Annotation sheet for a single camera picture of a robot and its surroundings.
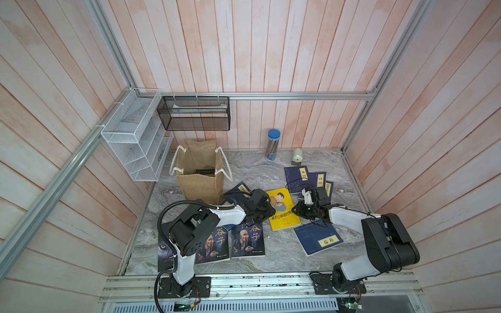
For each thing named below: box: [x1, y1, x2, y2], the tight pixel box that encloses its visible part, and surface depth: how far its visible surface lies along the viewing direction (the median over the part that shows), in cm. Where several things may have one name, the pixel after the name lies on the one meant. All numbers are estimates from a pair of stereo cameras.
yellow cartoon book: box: [266, 187, 303, 231], surface depth 94 cm
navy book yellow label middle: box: [307, 171, 327, 188], surface depth 103 cm
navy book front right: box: [293, 222, 344, 257], surface depth 86 cm
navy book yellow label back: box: [283, 165, 311, 194], surface depth 109 cm
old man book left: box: [195, 225, 231, 265], surface depth 83 cm
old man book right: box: [230, 220, 266, 259], surface depth 85 cm
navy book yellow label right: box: [324, 180, 334, 199], surface depth 103 cm
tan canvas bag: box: [169, 139, 233, 205], surface depth 93 cm
